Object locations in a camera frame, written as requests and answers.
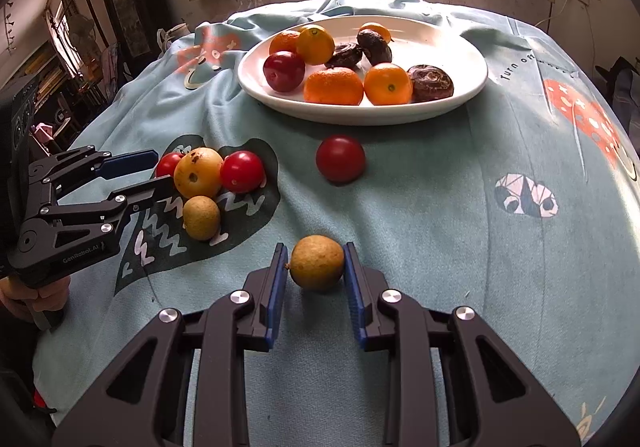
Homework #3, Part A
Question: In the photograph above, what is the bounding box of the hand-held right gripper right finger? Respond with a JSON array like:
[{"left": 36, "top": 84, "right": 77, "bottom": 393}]
[{"left": 342, "top": 241, "right": 583, "bottom": 447}]

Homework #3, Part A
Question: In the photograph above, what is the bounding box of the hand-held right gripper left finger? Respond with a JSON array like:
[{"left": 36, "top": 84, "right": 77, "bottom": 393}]
[{"left": 52, "top": 242, "right": 290, "bottom": 447}]

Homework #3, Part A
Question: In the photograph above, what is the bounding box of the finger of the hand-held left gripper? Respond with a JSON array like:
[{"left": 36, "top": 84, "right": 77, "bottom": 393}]
[
  {"left": 17, "top": 174, "right": 176, "bottom": 253},
  {"left": 27, "top": 144, "right": 160, "bottom": 208}
]

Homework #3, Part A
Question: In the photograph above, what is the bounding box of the red plum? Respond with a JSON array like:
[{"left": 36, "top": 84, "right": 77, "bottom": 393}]
[
  {"left": 263, "top": 51, "right": 306, "bottom": 92},
  {"left": 155, "top": 152, "right": 185, "bottom": 178}
]

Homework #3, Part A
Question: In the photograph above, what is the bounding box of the brown longan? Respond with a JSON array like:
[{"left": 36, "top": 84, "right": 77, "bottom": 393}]
[
  {"left": 289, "top": 234, "right": 346, "bottom": 292},
  {"left": 182, "top": 196, "right": 221, "bottom": 241}
]

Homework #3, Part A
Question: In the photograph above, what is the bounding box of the yellow loquat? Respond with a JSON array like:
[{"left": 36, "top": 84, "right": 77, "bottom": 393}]
[{"left": 173, "top": 147, "right": 224, "bottom": 199}]

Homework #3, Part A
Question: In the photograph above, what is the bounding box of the large orange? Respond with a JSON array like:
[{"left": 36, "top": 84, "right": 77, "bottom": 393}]
[{"left": 303, "top": 67, "right": 364, "bottom": 106}]

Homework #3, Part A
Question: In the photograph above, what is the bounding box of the yellow orange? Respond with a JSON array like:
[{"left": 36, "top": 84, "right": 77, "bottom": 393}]
[{"left": 296, "top": 24, "right": 336, "bottom": 66}]

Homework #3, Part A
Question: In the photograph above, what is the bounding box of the dark wrinkled passion fruit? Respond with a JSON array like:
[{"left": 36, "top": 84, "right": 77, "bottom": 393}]
[
  {"left": 406, "top": 64, "right": 455, "bottom": 103},
  {"left": 324, "top": 42, "right": 364, "bottom": 70},
  {"left": 356, "top": 28, "right": 393, "bottom": 66}
]

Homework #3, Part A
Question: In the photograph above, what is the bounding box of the white oval plate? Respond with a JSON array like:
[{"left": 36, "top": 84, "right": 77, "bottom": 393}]
[{"left": 237, "top": 14, "right": 489, "bottom": 126}]

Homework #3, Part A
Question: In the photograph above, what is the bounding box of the person's left hand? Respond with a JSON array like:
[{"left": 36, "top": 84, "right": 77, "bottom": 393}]
[{"left": 0, "top": 274, "right": 72, "bottom": 324}]

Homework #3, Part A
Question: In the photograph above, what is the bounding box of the bookshelf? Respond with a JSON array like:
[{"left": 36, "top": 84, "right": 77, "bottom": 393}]
[{"left": 20, "top": 42, "right": 71, "bottom": 103}]

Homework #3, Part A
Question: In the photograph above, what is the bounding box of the red cherry tomato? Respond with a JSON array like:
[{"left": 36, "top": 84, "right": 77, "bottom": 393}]
[{"left": 220, "top": 150, "right": 266, "bottom": 194}]

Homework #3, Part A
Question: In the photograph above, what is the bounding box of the light blue printed blanket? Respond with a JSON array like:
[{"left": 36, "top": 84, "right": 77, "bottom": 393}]
[{"left": 32, "top": 0, "right": 640, "bottom": 447}]

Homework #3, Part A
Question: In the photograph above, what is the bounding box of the white kettle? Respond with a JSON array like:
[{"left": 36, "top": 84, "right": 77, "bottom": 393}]
[{"left": 157, "top": 24, "right": 193, "bottom": 53}]

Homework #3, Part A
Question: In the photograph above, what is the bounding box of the standing fan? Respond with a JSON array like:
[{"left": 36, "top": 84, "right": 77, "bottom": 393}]
[{"left": 62, "top": 14, "right": 108, "bottom": 54}]

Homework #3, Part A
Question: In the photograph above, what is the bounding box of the small red tomato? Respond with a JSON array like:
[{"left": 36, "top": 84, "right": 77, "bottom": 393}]
[{"left": 315, "top": 135, "right": 366, "bottom": 183}]

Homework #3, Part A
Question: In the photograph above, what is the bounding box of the pile of clothes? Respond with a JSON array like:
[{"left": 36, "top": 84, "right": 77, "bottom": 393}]
[{"left": 595, "top": 57, "right": 640, "bottom": 128}]

